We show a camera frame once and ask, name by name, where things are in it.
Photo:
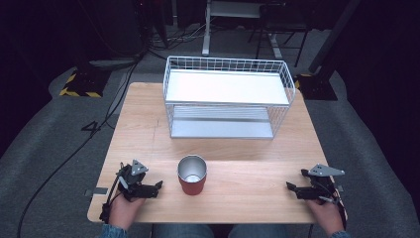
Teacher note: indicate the person's left hand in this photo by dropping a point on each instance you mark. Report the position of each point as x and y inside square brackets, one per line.
[124, 211]

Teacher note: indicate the black base plate striped tape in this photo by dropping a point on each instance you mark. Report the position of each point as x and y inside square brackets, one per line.
[318, 87]
[84, 84]

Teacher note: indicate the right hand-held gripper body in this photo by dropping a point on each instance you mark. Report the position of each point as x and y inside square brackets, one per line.
[322, 183]

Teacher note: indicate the white desk frame leg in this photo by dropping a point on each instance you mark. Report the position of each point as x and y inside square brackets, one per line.
[207, 29]

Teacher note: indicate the red cup with steel inside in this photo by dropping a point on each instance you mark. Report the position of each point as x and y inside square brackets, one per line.
[192, 177]

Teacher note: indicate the person's right leg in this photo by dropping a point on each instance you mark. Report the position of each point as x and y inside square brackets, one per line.
[257, 231]

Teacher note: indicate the black metal chair frame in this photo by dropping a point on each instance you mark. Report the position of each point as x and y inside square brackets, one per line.
[280, 23]

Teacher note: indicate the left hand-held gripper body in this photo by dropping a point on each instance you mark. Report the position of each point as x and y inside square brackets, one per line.
[133, 180]

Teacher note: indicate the black slanted stand pole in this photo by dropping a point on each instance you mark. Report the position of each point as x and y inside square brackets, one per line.
[332, 36]

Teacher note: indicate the person's right hand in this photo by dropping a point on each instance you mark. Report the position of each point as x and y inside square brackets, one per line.
[326, 216]

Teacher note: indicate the black upright stand pole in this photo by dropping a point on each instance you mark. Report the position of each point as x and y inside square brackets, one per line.
[84, 36]

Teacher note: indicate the person's leg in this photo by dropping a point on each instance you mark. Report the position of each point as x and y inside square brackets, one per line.
[257, 231]
[185, 231]

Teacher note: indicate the grey tape strip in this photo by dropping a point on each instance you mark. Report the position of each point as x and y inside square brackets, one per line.
[97, 191]

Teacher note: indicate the person's left leg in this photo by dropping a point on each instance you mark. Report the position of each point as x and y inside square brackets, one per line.
[185, 231]

